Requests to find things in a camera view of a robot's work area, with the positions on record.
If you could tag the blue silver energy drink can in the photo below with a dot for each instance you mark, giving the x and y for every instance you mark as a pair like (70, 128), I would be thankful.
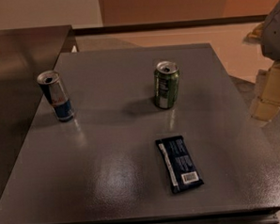
(56, 95)

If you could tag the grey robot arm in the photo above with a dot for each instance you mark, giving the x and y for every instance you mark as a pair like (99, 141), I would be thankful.
(270, 37)

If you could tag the dark blue snack bar wrapper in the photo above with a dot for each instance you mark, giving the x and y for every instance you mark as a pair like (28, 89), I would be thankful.
(179, 164)

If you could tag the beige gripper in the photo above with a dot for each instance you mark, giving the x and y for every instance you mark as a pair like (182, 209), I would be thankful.
(275, 34)

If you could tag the green soda can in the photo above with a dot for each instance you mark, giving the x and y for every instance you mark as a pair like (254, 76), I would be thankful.
(166, 81)

